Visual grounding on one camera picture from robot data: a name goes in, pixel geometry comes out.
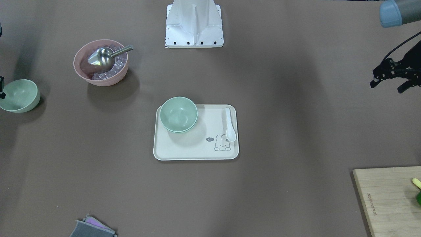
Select clear ice cubes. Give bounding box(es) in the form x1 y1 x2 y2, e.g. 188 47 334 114
91 44 127 80

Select green bowl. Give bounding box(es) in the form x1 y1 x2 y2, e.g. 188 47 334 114
159 118 198 133
0 79 40 113
159 96 198 120

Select grey folded cloth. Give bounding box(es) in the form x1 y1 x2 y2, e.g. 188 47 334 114
70 215 118 237

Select wooden cutting board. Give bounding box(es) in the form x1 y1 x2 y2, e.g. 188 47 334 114
352 166 421 237

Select cream rabbit tray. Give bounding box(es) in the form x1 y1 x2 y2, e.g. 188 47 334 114
153 104 240 161

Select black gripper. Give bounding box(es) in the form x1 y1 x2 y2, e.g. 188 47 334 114
370 32 421 93

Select white ceramic spoon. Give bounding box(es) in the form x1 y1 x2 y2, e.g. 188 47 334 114
225 108 237 142

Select metal ice scoop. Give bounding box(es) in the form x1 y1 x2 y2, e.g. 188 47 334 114
87 45 134 73

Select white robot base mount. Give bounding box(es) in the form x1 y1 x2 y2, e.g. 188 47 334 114
164 0 224 48

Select yellow plastic knife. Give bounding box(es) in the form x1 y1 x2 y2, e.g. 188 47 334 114
411 177 421 189

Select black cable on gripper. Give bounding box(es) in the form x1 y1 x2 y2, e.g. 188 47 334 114
383 31 421 61

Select pink bowl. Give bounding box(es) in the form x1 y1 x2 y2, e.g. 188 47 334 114
73 39 128 87

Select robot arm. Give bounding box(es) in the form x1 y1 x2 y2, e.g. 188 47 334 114
370 0 421 93

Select green bowl on tray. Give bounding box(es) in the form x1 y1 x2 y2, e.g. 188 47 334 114
159 118 198 133

